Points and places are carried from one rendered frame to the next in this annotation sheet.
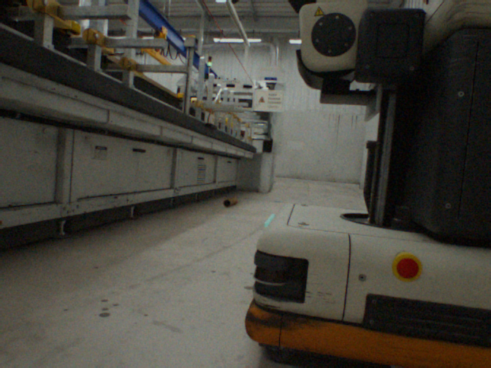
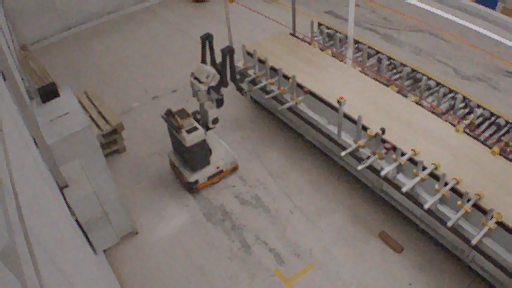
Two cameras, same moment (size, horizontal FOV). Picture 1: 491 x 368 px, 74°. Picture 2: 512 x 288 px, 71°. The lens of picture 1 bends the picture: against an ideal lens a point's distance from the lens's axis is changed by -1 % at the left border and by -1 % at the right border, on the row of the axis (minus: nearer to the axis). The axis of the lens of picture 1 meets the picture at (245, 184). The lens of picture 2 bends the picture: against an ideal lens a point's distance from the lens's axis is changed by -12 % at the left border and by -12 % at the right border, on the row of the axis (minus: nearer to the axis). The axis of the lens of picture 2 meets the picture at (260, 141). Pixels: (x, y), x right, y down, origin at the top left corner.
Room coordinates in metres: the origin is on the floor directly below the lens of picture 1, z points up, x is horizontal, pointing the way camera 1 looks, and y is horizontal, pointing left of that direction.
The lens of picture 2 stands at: (4.07, -2.35, 3.54)
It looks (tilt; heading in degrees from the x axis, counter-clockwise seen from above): 41 degrees down; 138
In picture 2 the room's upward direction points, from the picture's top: 5 degrees counter-clockwise
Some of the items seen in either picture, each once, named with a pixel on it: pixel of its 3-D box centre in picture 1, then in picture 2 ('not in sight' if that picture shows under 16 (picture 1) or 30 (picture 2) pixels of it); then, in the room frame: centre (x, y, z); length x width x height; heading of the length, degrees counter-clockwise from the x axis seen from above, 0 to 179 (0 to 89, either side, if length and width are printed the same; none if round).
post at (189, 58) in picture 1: (188, 82); (340, 121); (2.25, 0.44, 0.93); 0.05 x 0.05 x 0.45; 80
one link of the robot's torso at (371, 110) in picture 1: (348, 61); (205, 119); (0.84, -0.23, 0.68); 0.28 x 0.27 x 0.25; 170
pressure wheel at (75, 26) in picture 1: (69, 36); not in sight; (1.34, 0.76, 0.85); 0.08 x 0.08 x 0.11
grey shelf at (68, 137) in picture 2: not in sight; (84, 170); (0.60, -1.70, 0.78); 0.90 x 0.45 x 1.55; 170
